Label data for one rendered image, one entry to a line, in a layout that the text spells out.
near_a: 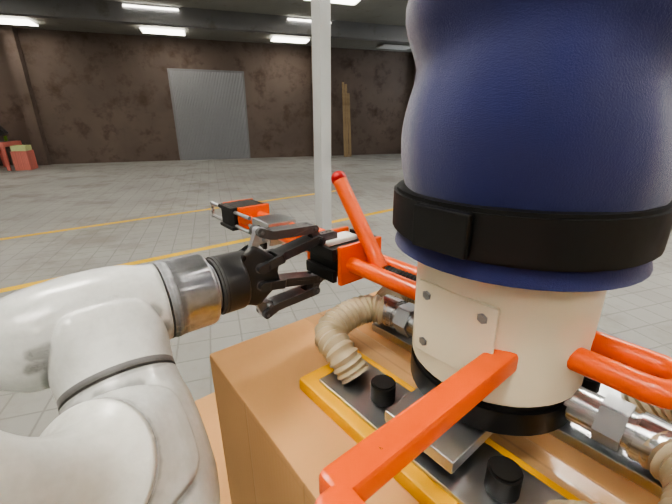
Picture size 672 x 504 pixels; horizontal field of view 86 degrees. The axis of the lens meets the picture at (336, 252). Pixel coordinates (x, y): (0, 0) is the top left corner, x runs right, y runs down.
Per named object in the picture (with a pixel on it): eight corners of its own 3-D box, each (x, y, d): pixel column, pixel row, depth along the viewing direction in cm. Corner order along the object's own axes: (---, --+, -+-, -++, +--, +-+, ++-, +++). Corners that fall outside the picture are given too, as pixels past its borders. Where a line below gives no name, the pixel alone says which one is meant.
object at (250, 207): (270, 224, 82) (269, 203, 81) (240, 231, 78) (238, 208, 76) (253, 218, 89) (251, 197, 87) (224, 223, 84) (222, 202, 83)
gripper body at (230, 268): (195, 247, 46) (260, 234, 52) (203, 306, 49) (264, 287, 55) (218, 264, 41) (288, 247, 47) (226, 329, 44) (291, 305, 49)
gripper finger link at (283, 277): (261, 282, 47) (260, 292, 48) (327, 276, 55) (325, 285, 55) (247, 273, 50) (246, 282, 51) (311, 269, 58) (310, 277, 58)
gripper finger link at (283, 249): (247, 268, 50) (244, 259, 49) (311, 237, 56) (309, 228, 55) (260, 277, 47) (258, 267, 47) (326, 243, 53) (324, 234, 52)
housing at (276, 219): (298, 240, 73) (297, 218, 71) (268, 247, 69) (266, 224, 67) (280, 232, 78) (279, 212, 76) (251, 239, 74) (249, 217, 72)
